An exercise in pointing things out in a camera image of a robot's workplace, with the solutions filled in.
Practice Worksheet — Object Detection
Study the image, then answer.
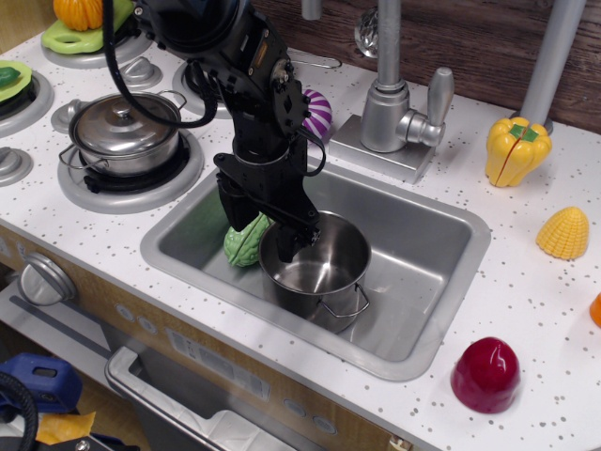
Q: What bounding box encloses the front right stove burner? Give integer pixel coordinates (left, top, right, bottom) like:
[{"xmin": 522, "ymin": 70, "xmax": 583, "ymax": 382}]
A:
[{"xmin": 57, "ymin": 131, "xmax": 204, "ymax": 214}]

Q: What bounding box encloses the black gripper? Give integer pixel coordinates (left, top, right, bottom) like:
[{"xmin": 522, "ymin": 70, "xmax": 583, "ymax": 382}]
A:
[{"xmin": 214, "ymin": 138, "xmax": 319, "ymax": 262}]

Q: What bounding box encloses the silver oven door handle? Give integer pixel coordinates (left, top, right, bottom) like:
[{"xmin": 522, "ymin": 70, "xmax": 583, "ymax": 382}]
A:
[{"xmin": 104, "ymin": 346, "xmax": 264, "ymax": 451}]

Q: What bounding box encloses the green toy plate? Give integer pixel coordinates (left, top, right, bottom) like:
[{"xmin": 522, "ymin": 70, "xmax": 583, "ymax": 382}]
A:
[{"xmin": 40, "ymin": 0, "xmax": 135, "ymax": 55}]

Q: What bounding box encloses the black cable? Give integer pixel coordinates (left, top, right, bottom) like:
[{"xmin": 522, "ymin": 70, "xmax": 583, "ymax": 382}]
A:
[{"xmin": 101, "ymin": 0, "xmax": 222, "ymax": 129}]

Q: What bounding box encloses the silver sink basin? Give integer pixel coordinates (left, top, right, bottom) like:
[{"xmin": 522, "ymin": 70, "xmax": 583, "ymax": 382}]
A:
[{"xmin": 141, "ymin": 164, "xmax": 490, "ymax": 381}]

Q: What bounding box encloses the silver toy faucet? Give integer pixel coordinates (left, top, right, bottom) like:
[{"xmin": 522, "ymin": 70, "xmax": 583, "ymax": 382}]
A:
[{"xmin": 329, "ymin": 1, "xmax": 455, "ymax": 183}]

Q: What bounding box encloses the clear crystal knob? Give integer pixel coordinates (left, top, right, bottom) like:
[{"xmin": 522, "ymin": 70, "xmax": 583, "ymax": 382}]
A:
[{"xmin": 354, "ymin": 7, "xmax": 378, "ymax": 59}]

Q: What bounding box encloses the orange toy pumpkin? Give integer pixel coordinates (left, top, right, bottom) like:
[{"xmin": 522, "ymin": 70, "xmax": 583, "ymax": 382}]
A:
[{"xmin": 53, "ymin": 0, "xmax": 103, "ymax": 31}]

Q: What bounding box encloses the silver oven knob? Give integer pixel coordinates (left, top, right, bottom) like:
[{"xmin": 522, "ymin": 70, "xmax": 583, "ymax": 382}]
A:
[{"xmin": 17, "ymin": 252, "xmax": 77, "ymax": 306}]

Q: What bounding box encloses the green toy cabbage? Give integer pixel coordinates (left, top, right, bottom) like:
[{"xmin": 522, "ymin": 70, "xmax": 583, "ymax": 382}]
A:
[{"xmin": 223, "ymin": 213, "xmax": 273, "ymax": 267}]

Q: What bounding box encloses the green toy on burner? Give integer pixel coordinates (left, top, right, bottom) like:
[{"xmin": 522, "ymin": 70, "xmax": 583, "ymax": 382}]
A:
[{"xmin": 0, "ymin": 60, "xmax": 33, "ymax": 102}]

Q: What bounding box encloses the blue clamp tool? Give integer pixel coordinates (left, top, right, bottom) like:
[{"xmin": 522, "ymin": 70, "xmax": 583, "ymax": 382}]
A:
[{"xmin": 1, "ymin": 353, "xmax": 83, "ymax": 413}]

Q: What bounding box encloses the purple striped toy vegetable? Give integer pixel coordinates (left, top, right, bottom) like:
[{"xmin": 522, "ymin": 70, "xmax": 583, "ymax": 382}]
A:
[{"xmin": 302, "ymin": 89, "xmax": 332, "ymax": 141}]

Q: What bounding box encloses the yellow toy corn piece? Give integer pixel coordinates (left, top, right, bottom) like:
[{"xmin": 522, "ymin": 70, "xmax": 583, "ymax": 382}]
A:
[{"xmin": 535, "ymin": 207, "xmax": 590, "ymax": 260}]

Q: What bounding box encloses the silver stove knob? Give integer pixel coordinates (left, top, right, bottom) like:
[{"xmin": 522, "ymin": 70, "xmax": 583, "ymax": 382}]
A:
[
  {"xmin": 0, "ymin": 147, "xmax": 33, "ymax": 187},
  {"xmin": 119, "ymin": 56, "xmax": 162, "ymax": 90}
]

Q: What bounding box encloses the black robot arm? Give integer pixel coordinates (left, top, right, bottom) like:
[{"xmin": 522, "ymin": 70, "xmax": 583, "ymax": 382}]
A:
[{"xmin": 135, "ymin": 1, "xmax": 321, "ymax": 262}]

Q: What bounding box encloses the silver vertical pole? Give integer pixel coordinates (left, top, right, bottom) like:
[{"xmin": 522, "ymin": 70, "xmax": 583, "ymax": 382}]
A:
[{"xmin": 512, "ymin": 0, "xmax": 587, "ymax": 134}]

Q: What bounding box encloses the back right stove burner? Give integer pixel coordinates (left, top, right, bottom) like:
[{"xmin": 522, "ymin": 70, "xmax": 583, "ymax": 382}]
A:
[{"xmin": 172, "ymin": 63, "xmax": 231, "ymax": 120}]

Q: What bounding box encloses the back left stove burner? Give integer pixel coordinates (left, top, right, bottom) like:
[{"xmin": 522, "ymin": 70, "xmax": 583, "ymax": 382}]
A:
[{"xmin": 41, "ymin": 35, "xmax": 151, "ymax": 70}]

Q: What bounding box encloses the yellow toy bell pepper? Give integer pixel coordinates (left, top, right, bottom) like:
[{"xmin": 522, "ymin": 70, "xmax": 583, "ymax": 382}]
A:
[{"xmin": 485, "ymin": 117, "xmax": 552, "ymax": 188}]

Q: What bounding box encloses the silver knob behind pot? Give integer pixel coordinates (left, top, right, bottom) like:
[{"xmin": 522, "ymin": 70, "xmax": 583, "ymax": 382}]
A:
[{"xmin": 51, "ymin": 99, "xmax": 88, "ymax": 134}]

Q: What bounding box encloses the steel lidded pot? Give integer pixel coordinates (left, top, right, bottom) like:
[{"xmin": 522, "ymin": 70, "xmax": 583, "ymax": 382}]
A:
[{"xmin": 59, "ymin": 95, "xmax": 179, "ymax": 178}]

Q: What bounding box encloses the silver left stove knob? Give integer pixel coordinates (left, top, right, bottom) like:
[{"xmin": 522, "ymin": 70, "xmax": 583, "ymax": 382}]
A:
[{"xmin": 0, "ymin": 147, "xmax": 33, "ymax": 187}]

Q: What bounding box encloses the red toy fruit half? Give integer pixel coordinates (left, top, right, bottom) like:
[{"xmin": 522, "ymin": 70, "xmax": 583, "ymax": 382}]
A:
[{"xmin": 451, "ymin": 337, "xmax": 520, "ymax": 413}]

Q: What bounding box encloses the orange toy fruit edge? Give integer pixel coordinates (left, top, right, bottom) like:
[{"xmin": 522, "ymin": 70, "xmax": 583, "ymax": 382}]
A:
[{"xmin": 589, "ymin": 294, "xmax": 601, "ymax": 327}]

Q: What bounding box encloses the left edge stove burner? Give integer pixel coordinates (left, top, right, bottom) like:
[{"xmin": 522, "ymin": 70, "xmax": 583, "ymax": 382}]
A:
[{"xmin": 1, "ymin": 70, "xmax": 54, "ymax": 138}]

